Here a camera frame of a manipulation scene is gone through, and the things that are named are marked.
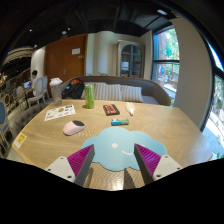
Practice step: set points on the striped cushion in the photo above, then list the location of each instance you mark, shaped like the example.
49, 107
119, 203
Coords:
107, 92
131, 94

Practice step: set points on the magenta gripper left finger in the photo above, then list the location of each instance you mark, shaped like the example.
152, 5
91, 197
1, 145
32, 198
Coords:
75, 167

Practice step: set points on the grey arched cabinet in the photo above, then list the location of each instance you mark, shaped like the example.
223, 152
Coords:
130, 59

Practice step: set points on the wooden door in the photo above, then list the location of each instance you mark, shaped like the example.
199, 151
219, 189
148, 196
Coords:
65, 58

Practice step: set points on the crumpled plastic wrapper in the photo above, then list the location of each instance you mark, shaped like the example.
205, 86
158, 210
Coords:
130, 108

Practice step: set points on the teal gum pack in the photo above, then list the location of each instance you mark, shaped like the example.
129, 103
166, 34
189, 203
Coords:
116, 122

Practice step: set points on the blue cloud mouse pad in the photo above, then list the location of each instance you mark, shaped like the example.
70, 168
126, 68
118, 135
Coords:
114, 147

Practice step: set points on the clear shaker bottle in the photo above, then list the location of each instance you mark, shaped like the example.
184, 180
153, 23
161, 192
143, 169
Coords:
55, 86

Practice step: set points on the pink computer mouse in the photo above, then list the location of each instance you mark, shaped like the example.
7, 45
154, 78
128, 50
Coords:
73, 127

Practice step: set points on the yellow table sticker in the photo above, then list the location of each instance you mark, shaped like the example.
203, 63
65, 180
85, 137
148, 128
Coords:
19, 140

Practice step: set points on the striped cushion left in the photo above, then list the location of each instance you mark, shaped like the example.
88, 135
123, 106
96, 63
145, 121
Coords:
107, 92

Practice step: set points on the striped cushion right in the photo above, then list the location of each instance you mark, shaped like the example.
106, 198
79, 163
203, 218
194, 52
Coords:
131, 94

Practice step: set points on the seated person in white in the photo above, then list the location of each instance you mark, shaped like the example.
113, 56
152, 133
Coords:
34, 79

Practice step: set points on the grey tufted bench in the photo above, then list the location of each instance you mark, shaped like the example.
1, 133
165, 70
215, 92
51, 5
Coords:
25, 117

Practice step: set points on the white sticker sheet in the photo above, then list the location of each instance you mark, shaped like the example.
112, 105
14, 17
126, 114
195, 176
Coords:
60, 112

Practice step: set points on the black and red box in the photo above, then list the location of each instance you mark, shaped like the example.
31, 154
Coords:
111, 109

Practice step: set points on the brown curved sofa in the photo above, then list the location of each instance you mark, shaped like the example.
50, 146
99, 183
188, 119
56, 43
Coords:
152, 93

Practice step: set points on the green drink can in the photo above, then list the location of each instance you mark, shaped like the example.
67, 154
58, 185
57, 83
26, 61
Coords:
89, 96

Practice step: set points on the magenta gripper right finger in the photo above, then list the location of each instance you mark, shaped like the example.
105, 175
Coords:
153, 166

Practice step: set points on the white chair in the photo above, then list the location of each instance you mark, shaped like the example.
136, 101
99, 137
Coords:
38, 92

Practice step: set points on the black backpack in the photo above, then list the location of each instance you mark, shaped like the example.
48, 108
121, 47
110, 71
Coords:
74, 89

